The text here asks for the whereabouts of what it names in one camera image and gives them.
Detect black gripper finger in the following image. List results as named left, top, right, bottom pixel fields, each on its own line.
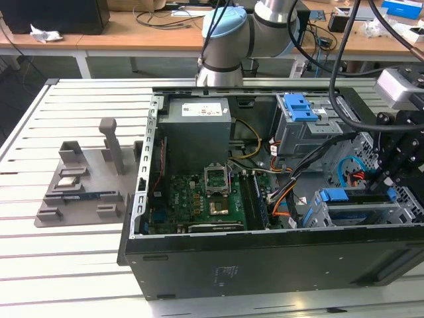
left=367, top=111, right=398, bottom=196
left=390, top=135, right=424, bottom=191

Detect low metal disk bay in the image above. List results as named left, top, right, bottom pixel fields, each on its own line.
left=303, top=187, right=421, bottom=228

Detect blue plastic disk carrier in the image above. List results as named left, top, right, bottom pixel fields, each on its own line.
left=284, top=94, right=320, bottom=123

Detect tall metal drive cage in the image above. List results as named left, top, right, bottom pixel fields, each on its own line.
left=274, top=93, right=364, bottom=166

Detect wooden desk white legs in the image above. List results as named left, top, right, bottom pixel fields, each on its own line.
left=291, top=0, right=424, bottom=79
left=0, top=11, right=213, bottom=79

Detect clear plastic bag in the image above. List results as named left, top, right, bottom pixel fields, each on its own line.
left=359, top=15, right=398, bottom=38

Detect blue white carton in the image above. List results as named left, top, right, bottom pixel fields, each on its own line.
left=380, top=0, right=419, bottom=20

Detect small black box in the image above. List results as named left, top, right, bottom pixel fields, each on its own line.
left=327, top=15, right=350, bottom=33

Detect black RAM slot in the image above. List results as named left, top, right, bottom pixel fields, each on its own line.
left=238, top=171, right=270, bottom=231

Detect black mesh waste basket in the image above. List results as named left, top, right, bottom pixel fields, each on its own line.
left=240, top=58, right=260, bottom=79

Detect CPU socket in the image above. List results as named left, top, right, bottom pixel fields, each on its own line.
left=208, top=195, right=232, bottom=217

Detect black open PC case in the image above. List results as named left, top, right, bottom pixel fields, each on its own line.
left=116, top=76, right=424, bottom=301

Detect grey power supply unit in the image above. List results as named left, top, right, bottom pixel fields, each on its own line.
left=158, top=97, right=232, bottom=173

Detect green motherboard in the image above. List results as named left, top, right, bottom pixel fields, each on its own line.
left=147, top=165, right=276, bottom=233

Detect RAM stick with blue label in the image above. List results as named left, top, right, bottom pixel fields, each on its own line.
left=62, top=193, right=101, bottom=201

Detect grey plastic parts rack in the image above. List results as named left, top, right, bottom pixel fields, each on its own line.
left=34, top=118, right=143, bottom=229

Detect silver CPU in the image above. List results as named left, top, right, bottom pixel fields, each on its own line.
left=56, top=177, right=79, bottom=190

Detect crumpled white paper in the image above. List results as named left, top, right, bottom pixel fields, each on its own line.
left=29, top=23, right=64, bottom=44

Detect large black box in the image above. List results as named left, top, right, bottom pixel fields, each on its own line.
left=0, top=0, right=110, bottom=36

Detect orange black power wire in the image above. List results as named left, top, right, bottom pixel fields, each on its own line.
left=346, top=169, right=366, bottom=190

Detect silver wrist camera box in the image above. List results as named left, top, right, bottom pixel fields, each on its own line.
left=373, top=68, right=424, bottom=109

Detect blue data wire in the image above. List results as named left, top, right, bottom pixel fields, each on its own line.
left=338, top=154, right=367, bottom=189

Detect black sleeved cable bundle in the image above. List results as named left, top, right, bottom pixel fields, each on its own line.
left=266, top=131, right=360, bottom=203

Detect thick black camera cable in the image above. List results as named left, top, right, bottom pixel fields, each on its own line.
left=329, top=0, right=378, bottom=133
left=286, top=0, right=333, bottom=74

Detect orange wire bundle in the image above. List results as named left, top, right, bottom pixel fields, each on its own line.
left=270, top=191, right=299, bottom=219

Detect yellow wire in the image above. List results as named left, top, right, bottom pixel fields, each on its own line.
left=231, top=117, right=263, bottom=160

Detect metal socket cover frame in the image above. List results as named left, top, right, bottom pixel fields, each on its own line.
left=203, top=164, right=231, bottom=197

